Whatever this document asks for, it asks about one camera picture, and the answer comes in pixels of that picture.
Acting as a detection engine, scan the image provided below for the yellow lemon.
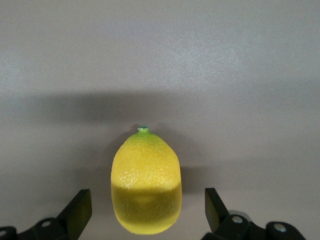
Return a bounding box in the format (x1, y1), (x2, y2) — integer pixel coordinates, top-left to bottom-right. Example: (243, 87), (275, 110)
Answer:
(110, 125), (183, 236)

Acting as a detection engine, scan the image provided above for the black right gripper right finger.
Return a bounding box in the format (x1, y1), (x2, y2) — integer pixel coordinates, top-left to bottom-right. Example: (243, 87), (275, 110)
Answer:
(201, 187), (308, 240)

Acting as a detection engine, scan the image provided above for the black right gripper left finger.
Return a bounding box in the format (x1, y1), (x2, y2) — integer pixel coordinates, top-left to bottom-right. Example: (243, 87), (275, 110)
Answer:
(0, 189), (93, 240)

